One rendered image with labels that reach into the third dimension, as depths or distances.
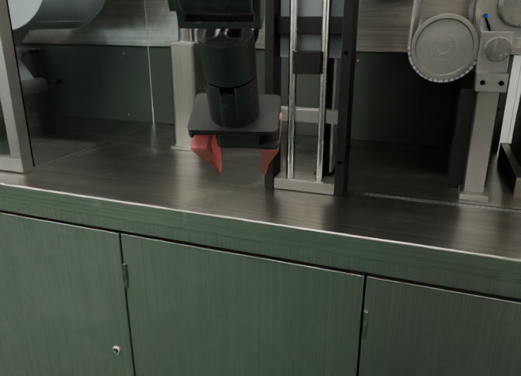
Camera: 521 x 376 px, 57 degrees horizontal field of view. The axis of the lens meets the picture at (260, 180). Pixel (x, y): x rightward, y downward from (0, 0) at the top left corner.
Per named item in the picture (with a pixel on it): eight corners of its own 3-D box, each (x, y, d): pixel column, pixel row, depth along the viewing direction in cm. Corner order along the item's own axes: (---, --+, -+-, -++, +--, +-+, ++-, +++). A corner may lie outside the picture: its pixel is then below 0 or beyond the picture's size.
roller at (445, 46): (407, 78, 93) (413, 13, 89) (414, 66, 116) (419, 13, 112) (474, 81, 89) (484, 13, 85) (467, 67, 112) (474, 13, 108)
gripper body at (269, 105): (198, 105, 59) (189, 53, 53) (281, 106, 58) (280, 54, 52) (188, 141, 55) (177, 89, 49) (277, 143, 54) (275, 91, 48)
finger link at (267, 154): (230, 151, 65) (222, 96, 58) (283, 153, 64) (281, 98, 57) (223, 189, 60) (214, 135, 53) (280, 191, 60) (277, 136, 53)
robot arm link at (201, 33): (189, 37, 45) (250, 37, 44) (202, 0, 49) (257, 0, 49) (200, 95, 50) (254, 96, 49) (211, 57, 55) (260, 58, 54)
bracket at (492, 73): (458, 201, 90) (483, 32, 80) (457, 190, 96) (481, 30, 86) (488, 204, 89) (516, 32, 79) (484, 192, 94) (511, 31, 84)
